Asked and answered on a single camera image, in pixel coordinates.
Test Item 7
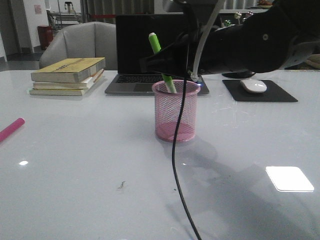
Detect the grey laptop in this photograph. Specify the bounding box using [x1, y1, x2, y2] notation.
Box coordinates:
[104, 13, 210, 96]

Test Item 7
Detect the fruit bowl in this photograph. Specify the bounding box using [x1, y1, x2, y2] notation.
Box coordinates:
[257, 0, 273, 6]

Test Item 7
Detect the pink mesh pen holder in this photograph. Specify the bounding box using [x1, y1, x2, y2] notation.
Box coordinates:
[152, 79, 200, 142]

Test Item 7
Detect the left grey armchair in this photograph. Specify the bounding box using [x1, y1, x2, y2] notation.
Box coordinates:
[39, 21, 118, 70]

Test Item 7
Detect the brown sofa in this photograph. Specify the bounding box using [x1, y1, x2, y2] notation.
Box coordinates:
[285, 53, 320, 70]

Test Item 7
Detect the white computer mouse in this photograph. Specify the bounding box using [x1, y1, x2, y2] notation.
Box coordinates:
[240, 78, 267, 94]

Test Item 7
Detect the bottom yellow book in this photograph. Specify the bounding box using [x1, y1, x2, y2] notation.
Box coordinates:
[28, 79, 100, 96]

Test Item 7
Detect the yellow book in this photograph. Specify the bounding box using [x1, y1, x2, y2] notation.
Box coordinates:
[31, 57, 106, 83]
[28, 79, 100, 96]

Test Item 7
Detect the metal trolley table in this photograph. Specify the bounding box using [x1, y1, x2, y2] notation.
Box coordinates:
[46, 9, 82, 30]

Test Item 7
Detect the red barrier belt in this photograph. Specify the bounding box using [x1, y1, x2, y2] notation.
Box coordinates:
[90, 14, 116, 19]

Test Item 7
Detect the black mouse pad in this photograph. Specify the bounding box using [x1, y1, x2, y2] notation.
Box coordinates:
[222, 79, 298, 103]

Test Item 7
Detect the white cable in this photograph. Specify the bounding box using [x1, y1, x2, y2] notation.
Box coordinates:
[191, 0, 226, 81]

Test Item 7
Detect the ferris wheel desk toy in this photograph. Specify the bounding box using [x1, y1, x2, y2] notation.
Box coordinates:
[222, 11, 256, 79]

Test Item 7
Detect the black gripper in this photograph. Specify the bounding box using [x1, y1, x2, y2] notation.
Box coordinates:
[139, 27, 225, 77]

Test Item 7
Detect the pink marker pen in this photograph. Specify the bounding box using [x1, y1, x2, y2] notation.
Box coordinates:
[0, 117, 25, 142]

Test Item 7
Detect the black cable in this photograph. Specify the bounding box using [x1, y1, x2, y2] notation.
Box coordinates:
[171, 4, 202, 240]

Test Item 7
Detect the red bin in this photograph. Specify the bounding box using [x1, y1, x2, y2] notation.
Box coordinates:
[37, 25, 53, 50]

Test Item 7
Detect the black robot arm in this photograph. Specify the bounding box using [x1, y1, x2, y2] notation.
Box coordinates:
[140, 0, 320, 79]

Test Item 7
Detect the yellow top book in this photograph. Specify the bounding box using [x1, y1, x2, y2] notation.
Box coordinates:
[31, 57, 106, 83]

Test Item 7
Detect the green marker pen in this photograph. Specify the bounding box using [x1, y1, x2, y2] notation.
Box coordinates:
[148, 32, 177, 94]

